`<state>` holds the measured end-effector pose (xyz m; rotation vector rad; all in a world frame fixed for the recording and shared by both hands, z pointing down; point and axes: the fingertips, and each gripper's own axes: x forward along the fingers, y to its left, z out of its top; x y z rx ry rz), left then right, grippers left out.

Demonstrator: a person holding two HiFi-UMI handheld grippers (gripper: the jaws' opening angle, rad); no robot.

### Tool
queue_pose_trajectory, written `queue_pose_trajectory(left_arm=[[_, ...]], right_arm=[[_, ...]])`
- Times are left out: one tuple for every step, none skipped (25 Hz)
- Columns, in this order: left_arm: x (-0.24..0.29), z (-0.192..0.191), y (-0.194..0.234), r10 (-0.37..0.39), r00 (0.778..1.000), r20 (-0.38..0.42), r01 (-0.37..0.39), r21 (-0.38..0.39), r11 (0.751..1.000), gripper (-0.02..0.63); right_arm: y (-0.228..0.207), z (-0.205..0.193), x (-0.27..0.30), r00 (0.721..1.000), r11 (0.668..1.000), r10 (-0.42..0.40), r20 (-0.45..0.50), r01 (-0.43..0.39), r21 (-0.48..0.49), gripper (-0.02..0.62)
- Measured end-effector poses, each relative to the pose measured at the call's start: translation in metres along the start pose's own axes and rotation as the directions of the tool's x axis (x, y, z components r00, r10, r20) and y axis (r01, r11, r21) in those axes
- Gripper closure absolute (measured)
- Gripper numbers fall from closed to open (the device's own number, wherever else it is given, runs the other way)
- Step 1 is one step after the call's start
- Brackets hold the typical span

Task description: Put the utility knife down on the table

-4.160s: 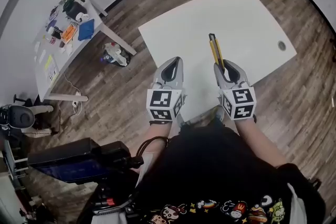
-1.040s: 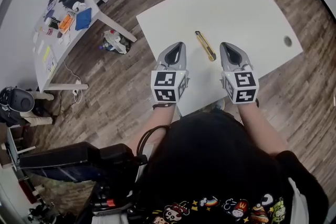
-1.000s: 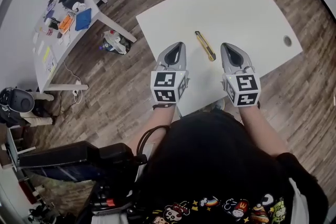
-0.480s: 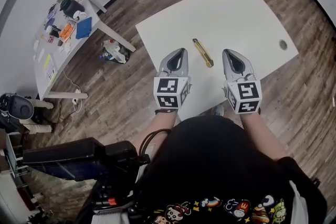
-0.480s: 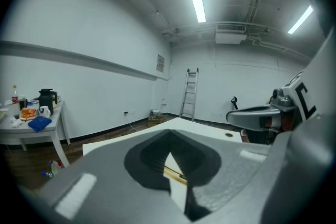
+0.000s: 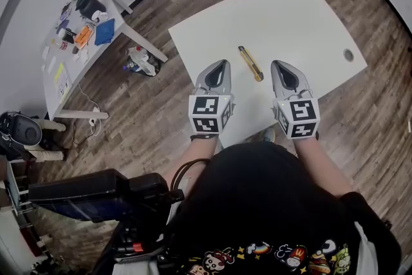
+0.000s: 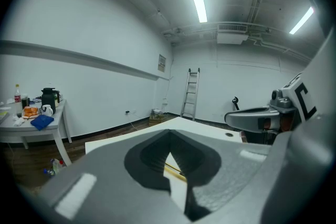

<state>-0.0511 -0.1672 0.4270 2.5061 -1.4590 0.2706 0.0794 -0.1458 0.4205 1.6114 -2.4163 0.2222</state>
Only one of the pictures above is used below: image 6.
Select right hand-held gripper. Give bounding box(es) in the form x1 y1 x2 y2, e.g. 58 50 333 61
270 60 321 140

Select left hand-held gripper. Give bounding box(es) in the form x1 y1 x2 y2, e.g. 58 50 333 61
188 59 236 136

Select yellow utility knife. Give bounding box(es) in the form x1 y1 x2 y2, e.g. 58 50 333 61
238 45 265 82

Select person's left forearm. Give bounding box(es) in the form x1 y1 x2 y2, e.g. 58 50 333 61
163 135 220 186

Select person's right forearm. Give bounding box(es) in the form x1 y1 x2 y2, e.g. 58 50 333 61
293 137 353 198

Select person's shoe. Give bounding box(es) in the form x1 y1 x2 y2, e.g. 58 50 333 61
254 127 277 143

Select white table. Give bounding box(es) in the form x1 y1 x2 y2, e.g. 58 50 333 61
167 0 368 149

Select black trash bin with bag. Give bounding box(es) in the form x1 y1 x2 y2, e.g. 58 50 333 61
122 45 162 77

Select blue cloth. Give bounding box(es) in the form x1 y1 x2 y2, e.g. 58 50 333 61
93 18 116 46

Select person's black printed shirt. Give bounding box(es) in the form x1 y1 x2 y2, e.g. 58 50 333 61
164 141 403 275

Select white side desk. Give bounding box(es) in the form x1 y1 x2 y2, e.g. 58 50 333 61
41 0 169 122

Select orange box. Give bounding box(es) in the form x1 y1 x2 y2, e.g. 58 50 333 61
73 24 95 50

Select black kettle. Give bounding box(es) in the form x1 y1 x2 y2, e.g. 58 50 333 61
75 0 108 21

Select black small box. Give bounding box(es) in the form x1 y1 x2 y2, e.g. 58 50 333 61
61 27 77 44

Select yellow paper sheet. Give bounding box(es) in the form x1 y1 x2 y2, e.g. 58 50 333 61
53 62 65 84

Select black grey bag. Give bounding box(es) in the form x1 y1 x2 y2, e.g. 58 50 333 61
0 110 44 161

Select white metal shelf rack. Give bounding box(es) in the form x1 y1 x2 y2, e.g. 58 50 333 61
0 156 54 271

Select black wrist strap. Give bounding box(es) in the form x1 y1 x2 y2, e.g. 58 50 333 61
190 133 220 142

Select black looped cable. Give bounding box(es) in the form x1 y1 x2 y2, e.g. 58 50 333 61
169 157 212 193

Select white power strip with cable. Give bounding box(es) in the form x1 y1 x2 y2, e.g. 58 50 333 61
77 83 103 138

